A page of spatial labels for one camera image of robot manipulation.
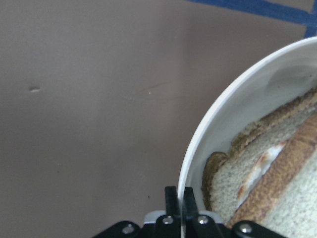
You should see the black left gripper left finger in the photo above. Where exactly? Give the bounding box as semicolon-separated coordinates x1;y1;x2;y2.
164;186;181;223

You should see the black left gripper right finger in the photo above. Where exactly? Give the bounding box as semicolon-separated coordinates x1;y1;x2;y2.
182;187;198;222

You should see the white bread slice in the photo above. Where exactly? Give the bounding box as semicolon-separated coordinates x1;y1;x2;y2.
228;114;317;238

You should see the white round plate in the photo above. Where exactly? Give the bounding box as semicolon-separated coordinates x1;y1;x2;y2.
177;36;317;238

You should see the bread slice on plate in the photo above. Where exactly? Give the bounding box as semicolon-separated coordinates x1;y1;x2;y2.
201;87;317;223

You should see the fried egg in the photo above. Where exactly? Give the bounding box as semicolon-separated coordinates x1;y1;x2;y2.
237;142;286;206

